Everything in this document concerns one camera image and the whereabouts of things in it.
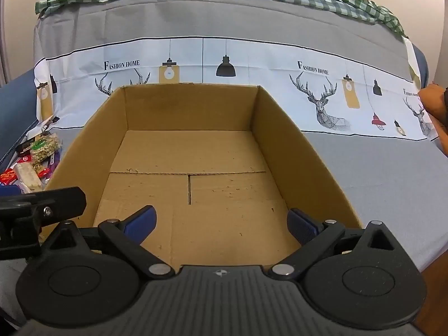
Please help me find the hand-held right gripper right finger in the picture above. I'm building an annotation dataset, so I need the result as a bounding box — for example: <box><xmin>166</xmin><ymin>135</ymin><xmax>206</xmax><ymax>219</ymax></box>
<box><xmin>268</xmin><ymin>208</ymin><xmax>404</xmax><ymax>282</ymax></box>

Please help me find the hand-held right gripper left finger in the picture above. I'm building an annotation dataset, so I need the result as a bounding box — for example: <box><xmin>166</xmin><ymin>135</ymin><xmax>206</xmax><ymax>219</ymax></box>
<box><xmin>43</xmin><ymin>205</ymin><xmax>176</xmax><ymax>281</ymax></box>

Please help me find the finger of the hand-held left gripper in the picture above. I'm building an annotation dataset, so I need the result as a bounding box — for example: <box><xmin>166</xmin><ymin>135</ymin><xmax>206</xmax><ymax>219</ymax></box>
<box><xmin>0</xmin><ymin>187</ymin><xmax>87</xmax><ymax>260</ymax></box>

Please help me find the cardboard box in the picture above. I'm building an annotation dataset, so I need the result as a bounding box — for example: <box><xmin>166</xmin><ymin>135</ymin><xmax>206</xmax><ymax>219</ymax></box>
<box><xmin>39</xmin><ymin>84</ymin><xmax>363</xmax><ymax>268</ymax></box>

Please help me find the purple snack wrapper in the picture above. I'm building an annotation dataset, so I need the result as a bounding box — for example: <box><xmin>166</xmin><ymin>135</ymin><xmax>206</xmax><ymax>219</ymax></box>
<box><xmin>45</xmin><ymin>149</ymin><xmax>60</xmax><ymax>181</ymax></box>

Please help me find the white bar snack packet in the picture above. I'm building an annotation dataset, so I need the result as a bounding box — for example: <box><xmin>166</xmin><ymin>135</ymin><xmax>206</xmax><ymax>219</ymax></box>
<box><xmin>15</xmin><ymin>163</ymin><xmax>43</xmax><ymax>194</ymax></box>

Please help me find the orange cushion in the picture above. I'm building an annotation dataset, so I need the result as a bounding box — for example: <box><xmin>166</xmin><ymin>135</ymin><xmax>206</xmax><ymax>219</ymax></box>
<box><xmin>418</xmin><ymin>82</ymin><xmax>448</xmax><ymax>155</ymax></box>

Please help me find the grey deer print bedsheet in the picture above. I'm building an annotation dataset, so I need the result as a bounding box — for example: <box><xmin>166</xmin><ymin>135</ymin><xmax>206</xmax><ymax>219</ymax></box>
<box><xmin>0</xmin><ymin>0</ymin><xmax>448</xmax><ymax>326</ymax></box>

